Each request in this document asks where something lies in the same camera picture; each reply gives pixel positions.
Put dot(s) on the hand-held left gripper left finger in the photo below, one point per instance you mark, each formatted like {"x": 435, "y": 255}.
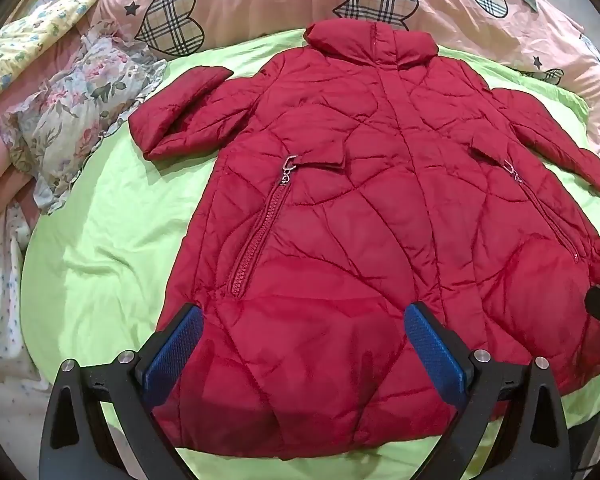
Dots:
{"x": 172, "y": 345}

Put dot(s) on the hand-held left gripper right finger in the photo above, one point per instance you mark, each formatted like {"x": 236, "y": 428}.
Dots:
{"x": 437, "y": 345}

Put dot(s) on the red quilted coat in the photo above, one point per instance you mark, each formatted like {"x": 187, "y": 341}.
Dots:
{"x": 360, "y": 210}

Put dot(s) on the green bed sheet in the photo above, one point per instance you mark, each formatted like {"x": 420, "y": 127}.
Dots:
{"x": 105, "y": 220}

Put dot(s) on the white dotted sheet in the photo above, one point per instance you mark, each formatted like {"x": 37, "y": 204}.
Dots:
{"x": 0, "y": 310}

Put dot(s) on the white floral ruffled cloth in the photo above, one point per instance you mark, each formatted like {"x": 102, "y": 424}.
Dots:
{"x": 80, "y": 100}

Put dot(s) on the yellow floral quilt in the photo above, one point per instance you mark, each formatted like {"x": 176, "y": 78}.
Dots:
{"x": 35, "y": 30}

